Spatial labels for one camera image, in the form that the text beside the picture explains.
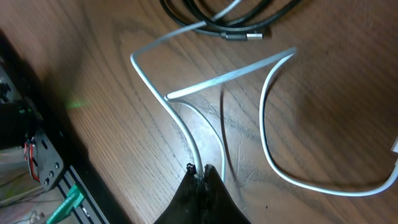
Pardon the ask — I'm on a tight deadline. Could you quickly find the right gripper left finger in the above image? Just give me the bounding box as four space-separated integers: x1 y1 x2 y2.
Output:
154 163 204 224

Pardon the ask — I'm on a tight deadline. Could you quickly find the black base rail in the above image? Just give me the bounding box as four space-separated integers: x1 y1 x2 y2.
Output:
1 34 130 223

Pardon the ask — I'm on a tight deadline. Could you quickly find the black USB cable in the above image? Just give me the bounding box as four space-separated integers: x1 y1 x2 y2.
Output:
159 0 304 41

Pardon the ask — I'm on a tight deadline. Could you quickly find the white USB cable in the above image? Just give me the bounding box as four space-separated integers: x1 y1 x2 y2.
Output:
129 0 398 197

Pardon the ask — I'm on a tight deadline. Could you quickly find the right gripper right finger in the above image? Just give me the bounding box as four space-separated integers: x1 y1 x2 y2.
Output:
203 164 251 224

